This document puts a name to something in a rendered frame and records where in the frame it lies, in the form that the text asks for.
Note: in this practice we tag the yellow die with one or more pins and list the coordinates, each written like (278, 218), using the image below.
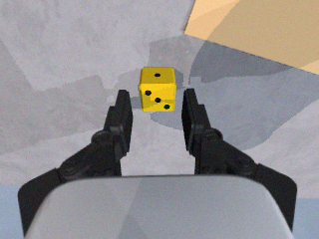
(157, 89)

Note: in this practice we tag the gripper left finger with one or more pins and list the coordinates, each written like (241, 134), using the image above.
(99, 158)

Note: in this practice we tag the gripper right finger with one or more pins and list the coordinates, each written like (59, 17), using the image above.
(213, 155)

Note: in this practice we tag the tan flat mat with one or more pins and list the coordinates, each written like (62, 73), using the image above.
(285, 31)

